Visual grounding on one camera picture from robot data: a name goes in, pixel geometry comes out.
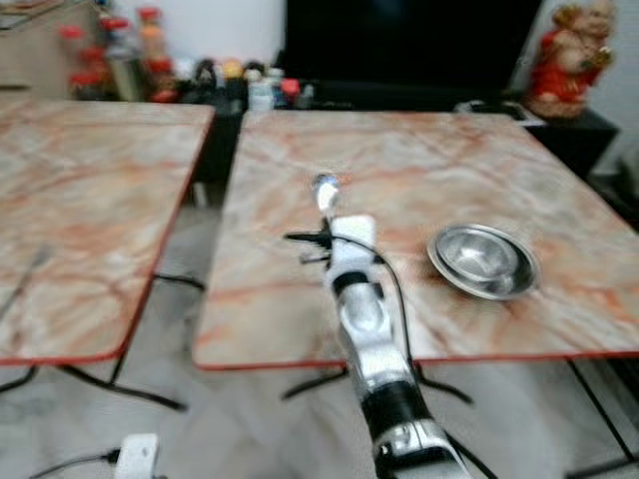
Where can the yellow-capped jar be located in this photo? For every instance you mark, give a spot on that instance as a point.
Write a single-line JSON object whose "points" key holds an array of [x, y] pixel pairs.
{"points": [[233, 70]]}

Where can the beige cardboard box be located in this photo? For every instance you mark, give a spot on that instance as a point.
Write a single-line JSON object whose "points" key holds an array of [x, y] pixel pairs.
{"points": [[35, 55]]}

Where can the black television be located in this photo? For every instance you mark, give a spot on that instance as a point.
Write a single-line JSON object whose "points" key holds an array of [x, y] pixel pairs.
{"points": [[409, 38]]}

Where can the dark red-capped bottle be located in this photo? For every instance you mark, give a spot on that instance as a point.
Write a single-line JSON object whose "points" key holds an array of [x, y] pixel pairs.
{"points": [[122, 60]]}

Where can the steel spoon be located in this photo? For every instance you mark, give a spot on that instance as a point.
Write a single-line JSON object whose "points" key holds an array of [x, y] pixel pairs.
{"points": [[325, 192]]}

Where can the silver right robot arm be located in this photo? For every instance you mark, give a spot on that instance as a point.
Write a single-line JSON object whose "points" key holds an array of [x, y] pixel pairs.
{"points": [[374, 349]]}

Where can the small red-capped bottle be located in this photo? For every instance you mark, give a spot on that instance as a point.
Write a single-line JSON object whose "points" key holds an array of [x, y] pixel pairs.
{"points": [[74, 65]]}

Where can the small white bottle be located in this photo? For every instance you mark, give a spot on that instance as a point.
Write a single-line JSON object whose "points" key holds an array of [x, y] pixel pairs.
{"points": [[262, 95]]}

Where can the steel bowl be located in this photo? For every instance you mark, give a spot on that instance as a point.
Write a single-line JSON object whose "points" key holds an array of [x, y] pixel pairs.
{"points": [[481, 261]]}

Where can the orange red-capped bottle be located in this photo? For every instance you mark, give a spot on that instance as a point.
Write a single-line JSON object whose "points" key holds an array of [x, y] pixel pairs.
{"points": [[156, 55]]}

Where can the small red-lidded jar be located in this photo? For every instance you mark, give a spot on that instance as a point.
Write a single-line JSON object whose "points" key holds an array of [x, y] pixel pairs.
{"points": [[291, 90]]}

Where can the white power strip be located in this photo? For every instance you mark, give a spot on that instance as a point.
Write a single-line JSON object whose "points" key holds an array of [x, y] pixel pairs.
{"points": [[138, 457]]}

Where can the red and gold figurine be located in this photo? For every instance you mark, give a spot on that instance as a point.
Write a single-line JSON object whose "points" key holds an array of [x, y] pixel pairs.
{"points": [[567, 60]]}

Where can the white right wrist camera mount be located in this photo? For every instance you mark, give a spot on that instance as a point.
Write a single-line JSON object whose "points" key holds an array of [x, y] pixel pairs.
{"points": [[352, 244]]}

